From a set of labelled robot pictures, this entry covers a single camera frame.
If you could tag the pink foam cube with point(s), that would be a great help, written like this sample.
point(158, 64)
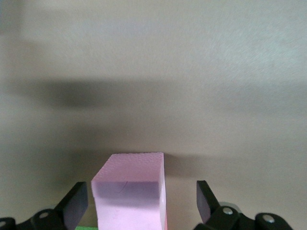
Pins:
point(129, 191)

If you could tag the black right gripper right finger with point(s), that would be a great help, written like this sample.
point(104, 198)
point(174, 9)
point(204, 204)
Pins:
point(211, 213)

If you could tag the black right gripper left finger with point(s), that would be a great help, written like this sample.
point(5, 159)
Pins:
point(69, 208)

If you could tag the green foam cube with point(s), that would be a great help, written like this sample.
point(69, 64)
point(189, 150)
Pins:
point(87, 228)

